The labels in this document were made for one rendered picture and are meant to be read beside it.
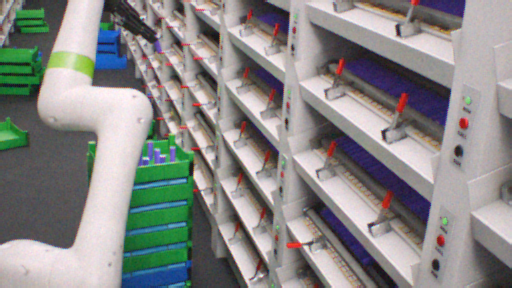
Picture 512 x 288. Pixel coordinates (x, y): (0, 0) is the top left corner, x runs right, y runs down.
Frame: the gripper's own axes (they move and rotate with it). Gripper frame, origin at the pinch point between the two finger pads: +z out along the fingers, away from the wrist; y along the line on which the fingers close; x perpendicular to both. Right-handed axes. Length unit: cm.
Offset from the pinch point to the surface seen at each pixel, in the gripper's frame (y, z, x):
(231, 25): -11.1, 25.2, 17.6
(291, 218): 69, 25, 21
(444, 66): 90, -30, 75
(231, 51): -6.6, 31.4, 12.4
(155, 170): 34.1, 20.3, -17.7
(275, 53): 26.4, 11.3, 34.9
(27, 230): 8, 42, -105
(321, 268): 89, 17, 29
